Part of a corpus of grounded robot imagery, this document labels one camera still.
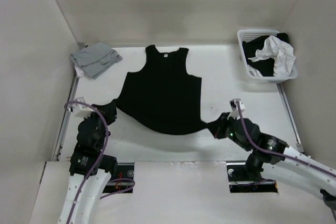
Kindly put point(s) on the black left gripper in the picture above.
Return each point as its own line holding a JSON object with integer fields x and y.
{"x": 110, "y": 115}

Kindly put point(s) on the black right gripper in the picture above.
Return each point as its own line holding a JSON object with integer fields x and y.
{"x": 218, "y": 125}

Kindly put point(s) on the black tank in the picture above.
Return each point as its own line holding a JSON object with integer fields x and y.
{"x": 258, "y": 58}
{"x": 162, "y": 96}

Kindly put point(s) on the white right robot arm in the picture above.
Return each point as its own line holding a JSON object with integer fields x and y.
{"x": 271, "y": 158}

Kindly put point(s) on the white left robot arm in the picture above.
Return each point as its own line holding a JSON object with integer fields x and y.
{"x": 90, "y": 169}

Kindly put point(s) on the folded grey tank top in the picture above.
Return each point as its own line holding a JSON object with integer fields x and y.
{"x": 95, "y": 59}

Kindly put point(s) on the black tank top in basket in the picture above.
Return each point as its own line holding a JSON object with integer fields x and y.
{"x": 258, "y": 58}

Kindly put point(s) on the white tank top in basket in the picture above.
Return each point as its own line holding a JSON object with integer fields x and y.
{"x": 281, "y": 53}

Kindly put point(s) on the white plastic laundry basket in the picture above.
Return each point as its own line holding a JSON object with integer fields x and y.
{"x": 267, "y": 55}

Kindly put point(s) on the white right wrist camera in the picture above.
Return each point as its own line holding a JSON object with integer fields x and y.
{"x": 237, "y": 107}

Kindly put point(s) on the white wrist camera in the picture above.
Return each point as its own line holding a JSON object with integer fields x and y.
{"x": 237, "y": 107}
{"x": 79, "y": 109}

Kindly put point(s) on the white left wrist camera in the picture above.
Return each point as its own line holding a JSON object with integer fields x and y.
{"x": 79, "y": 109}

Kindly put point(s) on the aluminium table frame rail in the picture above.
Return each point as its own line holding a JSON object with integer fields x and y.
{"x": 63, "y": 86}

